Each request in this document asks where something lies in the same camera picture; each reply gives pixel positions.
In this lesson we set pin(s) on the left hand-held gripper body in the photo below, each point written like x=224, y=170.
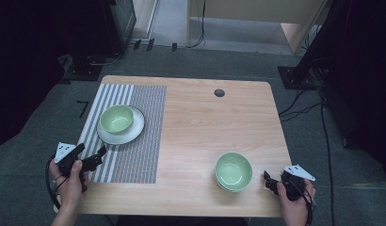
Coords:
x=66, y=157

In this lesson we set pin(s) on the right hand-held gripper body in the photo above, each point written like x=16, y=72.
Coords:
x=293, y=185

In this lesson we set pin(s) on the green ceramic bowl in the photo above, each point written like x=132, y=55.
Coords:
x=221, y=187
x=116, y=118
x=233, y=171

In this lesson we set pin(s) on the white plate with dark rim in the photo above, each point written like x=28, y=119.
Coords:
x=134, y=132

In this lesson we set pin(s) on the person's right hand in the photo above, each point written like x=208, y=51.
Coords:
x=293, y=207

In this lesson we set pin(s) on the person's left hand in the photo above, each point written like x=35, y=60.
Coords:
x=70, y=188

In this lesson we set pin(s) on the striped woven placemat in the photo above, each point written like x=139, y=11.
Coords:
x=145, y=141

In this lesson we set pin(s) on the black metal stand base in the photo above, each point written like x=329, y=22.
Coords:
x=83, y=72
x=296, y=80

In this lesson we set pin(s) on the person's dark clothing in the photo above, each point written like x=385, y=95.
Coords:
x=181, y=221

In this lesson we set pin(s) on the dark equipment cabinet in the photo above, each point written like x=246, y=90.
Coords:
x=119, y=25

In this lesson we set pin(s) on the beige wooden cabinet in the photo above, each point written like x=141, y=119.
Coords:
x=260, y=12

